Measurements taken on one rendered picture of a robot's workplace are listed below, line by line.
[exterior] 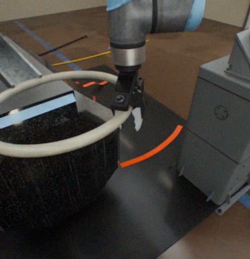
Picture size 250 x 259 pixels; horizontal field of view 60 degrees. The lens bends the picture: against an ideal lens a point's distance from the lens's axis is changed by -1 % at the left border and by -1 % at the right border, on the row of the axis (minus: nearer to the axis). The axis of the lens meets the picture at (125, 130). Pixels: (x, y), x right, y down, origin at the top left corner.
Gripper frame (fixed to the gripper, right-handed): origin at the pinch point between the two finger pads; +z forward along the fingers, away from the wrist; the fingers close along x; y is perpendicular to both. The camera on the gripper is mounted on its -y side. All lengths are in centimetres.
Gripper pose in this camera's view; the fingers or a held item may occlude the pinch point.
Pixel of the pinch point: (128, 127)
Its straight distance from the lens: 68.1
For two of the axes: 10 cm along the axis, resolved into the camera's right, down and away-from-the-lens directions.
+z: 0.4, 8.0, 6.0
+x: -9.7, -1.1, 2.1
